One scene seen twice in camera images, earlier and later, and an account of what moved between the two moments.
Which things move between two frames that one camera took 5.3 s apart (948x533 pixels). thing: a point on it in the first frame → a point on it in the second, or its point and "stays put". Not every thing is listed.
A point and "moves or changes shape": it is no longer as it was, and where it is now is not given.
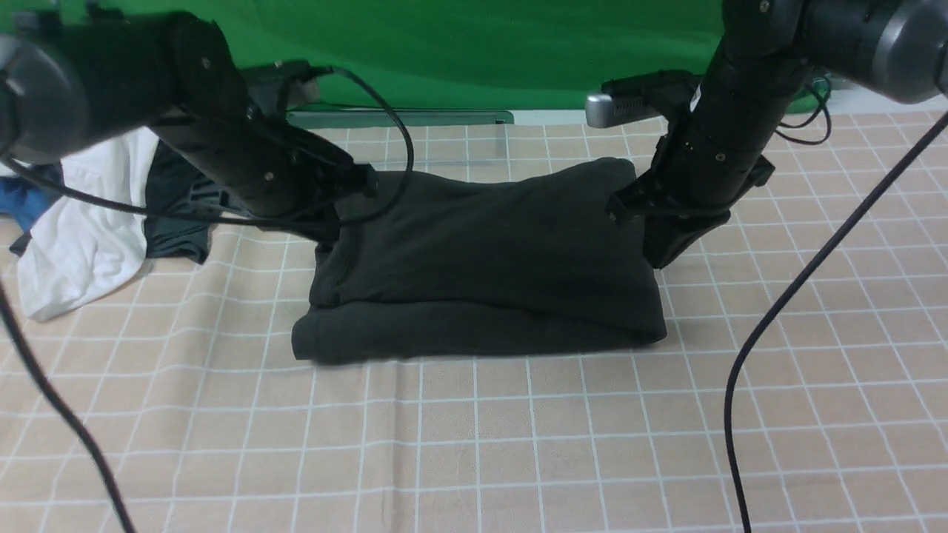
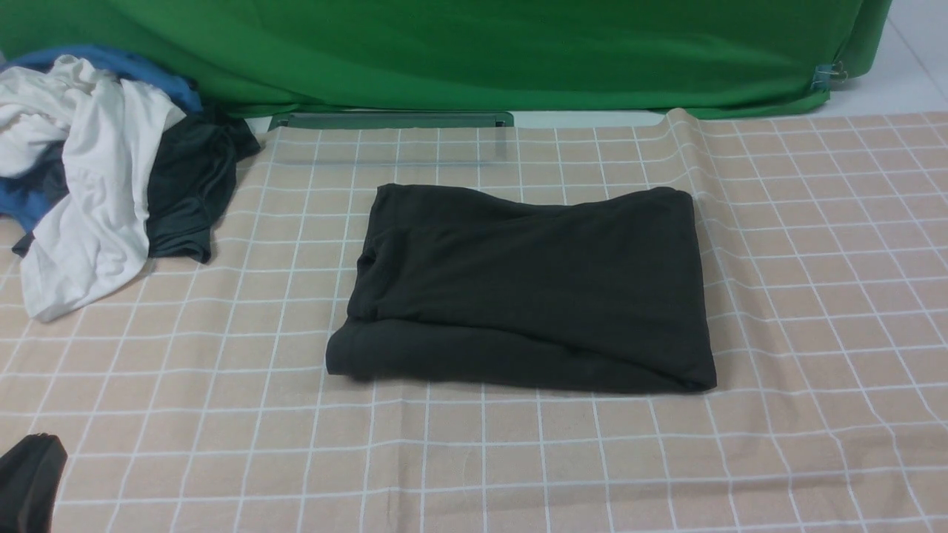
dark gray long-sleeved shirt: (526, 260) moves or changes shape
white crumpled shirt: (80, 249) stays put
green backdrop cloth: (449, 55) stays put
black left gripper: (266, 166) → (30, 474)
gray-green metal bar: (380, 119) stays put
